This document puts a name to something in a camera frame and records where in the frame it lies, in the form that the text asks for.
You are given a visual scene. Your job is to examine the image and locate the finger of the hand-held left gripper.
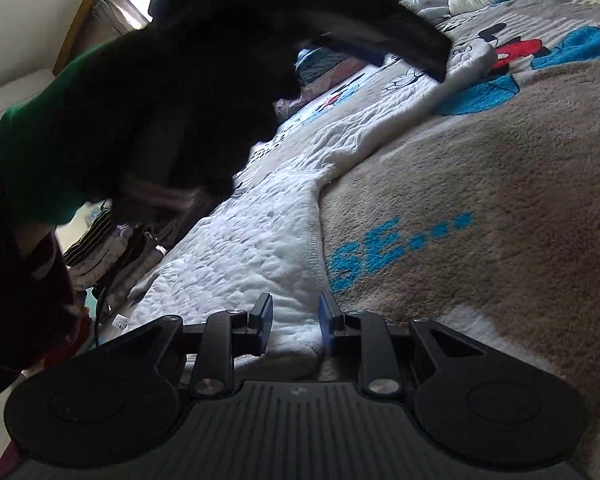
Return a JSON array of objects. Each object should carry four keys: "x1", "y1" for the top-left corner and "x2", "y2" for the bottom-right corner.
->
[{"x1": 390, "y1": 10, "x2": 452, "y2": 82}]

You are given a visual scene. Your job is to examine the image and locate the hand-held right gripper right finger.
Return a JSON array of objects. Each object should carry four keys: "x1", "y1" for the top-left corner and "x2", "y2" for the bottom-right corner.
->
[{"x1": 319, "y1": 290, "x2": 488, "y2": 397}]

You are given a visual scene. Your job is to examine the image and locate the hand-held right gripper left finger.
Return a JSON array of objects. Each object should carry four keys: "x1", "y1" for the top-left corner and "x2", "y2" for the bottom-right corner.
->
[{"x1": 102, "y1": 292, "x2": 274, "y2": 397}]

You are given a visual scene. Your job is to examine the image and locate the white quilted pants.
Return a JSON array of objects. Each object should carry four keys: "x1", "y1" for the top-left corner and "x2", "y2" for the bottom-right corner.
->
[{"x1": 112, "y1": 47, "x2": 496, "y2": 381}]

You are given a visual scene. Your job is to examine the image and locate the person's left forearm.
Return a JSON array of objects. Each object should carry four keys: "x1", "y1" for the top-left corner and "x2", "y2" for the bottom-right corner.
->
[{"x1": 0, "y1": 125, "x2": 93, "y2": 406}]

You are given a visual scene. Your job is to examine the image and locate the stack of clothes striped top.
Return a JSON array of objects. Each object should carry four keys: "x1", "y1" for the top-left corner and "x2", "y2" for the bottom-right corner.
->
[{"x1": 62, "y1": 202, "x2": 168, "y2": 306}]

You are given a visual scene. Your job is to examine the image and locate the white pillow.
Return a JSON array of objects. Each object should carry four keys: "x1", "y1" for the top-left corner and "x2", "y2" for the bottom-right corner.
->
[{"x1": 402, "y1": 0, "x2": 453, "y2": 23}]

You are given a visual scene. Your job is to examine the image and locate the blue folded blanket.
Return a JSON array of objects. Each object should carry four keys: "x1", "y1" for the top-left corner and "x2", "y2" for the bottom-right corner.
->
[{"x1": 295, "y1": 47, "x2": 366, "y2": 86}]

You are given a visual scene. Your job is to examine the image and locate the cartoon printed blanket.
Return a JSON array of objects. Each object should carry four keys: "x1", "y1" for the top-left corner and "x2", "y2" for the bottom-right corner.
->
[{"x1": 230, "y1": 0, "x2": 600, "y2": 480}]

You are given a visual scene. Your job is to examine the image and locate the sheer curtain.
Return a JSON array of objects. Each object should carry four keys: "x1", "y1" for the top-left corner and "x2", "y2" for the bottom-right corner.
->
[{"x1": 92, "y1": 0, "x2": 151, "y2": 43}]

